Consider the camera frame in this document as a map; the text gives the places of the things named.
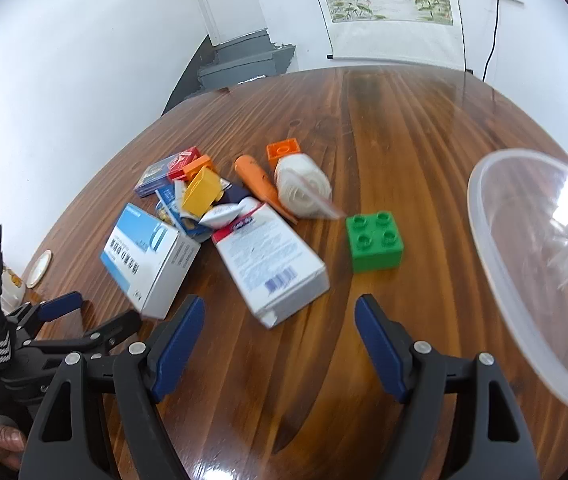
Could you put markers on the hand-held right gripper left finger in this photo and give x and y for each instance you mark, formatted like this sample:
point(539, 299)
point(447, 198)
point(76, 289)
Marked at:
point(179, 345)

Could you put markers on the blue snack packet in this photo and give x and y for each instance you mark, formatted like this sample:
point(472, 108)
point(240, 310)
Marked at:
point(169, 205)

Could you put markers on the orange tube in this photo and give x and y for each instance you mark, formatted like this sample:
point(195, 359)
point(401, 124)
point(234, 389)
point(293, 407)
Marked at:
point(254, 177)

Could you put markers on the yellow building block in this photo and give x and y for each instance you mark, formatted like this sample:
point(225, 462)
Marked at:
point(201, 192)

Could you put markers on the white squeeze tube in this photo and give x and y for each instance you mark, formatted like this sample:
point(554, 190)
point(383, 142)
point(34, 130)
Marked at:
point(219, 215)

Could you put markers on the blue card box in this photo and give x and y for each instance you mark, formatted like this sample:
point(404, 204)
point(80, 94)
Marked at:
point(151, 177)

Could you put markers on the green building block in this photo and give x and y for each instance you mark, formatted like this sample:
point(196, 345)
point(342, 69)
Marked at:
point(373, 255)

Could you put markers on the person's left hand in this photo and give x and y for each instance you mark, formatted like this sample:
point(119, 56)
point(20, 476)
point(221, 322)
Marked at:
point(1, 440)

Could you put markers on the clear plastic bowl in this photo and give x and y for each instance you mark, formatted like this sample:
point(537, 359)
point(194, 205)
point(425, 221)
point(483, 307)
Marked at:
point(538, 260)

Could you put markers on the red card box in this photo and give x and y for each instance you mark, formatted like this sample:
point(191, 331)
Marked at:
point(184, 160)

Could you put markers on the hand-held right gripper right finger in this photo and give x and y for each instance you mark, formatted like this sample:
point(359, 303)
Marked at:
point(378, 345)

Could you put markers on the white box red label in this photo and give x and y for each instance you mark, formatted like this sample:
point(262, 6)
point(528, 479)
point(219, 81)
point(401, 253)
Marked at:
point(269, 260)

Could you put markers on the small round plate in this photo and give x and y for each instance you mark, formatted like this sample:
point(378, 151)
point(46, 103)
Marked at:
point(39, 269)

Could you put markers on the orange building block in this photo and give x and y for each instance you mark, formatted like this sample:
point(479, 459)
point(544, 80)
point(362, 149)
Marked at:
point(284, 150)
point(199, 165)

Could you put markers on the blue and white medicine box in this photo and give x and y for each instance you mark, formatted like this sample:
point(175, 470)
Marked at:
point(149, 255)

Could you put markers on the white gauze roll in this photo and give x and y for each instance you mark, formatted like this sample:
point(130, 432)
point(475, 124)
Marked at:
point(301, 182)

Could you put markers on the white patterned cup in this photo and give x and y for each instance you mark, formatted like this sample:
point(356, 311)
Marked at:
point(11, 290)

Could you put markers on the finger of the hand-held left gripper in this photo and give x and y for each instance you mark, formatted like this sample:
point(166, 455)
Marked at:
point(114, 330)
point(61, 305)

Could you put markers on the wooden desktop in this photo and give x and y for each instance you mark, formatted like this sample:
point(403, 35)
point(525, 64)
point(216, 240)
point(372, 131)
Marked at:
point(413, 160)

